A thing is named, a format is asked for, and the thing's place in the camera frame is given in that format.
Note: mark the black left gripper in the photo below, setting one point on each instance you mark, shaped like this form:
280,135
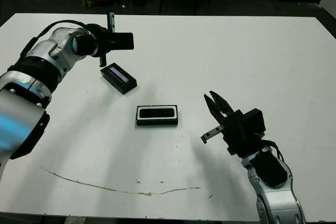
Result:
102,43

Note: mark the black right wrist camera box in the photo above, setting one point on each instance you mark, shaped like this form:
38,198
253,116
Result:
253,123

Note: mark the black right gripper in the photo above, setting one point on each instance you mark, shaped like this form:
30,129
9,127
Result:
235,137

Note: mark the black lid with silver stripe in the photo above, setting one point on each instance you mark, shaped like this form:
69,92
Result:
118,78

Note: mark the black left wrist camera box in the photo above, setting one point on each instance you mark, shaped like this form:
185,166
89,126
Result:
122,41

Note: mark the black box with white insert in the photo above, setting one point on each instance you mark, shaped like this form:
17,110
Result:
156,123

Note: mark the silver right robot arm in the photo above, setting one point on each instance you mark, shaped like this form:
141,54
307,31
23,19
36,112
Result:
278,200

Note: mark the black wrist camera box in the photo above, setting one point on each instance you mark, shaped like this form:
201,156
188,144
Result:
122,41
253,123

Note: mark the black camera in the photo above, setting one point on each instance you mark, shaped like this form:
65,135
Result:
157,113

